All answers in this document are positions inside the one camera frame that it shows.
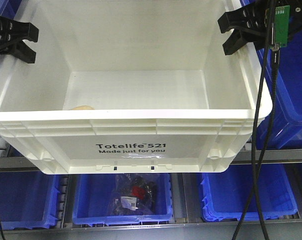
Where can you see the lower steel shelf rail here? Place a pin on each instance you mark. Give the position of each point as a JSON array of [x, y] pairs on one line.
[[285, 230]]

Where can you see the white plastic tote box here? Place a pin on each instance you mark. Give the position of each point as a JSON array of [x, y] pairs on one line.
[[166, 98]]

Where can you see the green circuit board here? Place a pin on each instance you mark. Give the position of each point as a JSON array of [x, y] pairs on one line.
[[282, 19]]

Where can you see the blue bin lower right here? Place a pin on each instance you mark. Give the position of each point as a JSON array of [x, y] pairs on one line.
[[224, 195]]

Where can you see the blue bin upper right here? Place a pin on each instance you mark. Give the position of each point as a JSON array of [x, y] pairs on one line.
[[287, 124]]

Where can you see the blue bin upper left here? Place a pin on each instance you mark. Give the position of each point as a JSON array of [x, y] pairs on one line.
[[8, 8]]

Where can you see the blue bin lower middle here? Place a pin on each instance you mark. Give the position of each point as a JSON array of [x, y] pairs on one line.
[[92, 197]]

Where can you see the plastic bag of parts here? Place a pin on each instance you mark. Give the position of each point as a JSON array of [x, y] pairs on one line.
[[134, 194]]

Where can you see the blue bin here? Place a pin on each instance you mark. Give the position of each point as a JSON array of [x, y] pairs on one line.
[[92, 197], [224, 195], [8, 8], [28, 200], [287, 124]]

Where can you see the white roller track left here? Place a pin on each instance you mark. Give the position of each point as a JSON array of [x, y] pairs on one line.
[[4, 148]]

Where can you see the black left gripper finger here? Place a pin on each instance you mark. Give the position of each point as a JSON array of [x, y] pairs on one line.
[[14, 31], [20, 51]]

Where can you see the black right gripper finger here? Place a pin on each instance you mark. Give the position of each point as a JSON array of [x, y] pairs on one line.
[[237, 40], [249, 19]]

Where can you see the blue bin lower left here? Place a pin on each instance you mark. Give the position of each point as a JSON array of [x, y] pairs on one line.
[[28, 200]]

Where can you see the cream round plush toy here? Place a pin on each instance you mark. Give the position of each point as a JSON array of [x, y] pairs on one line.
[[82, 107]]

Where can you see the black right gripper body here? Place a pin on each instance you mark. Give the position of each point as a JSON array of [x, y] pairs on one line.
[[295, 19]]

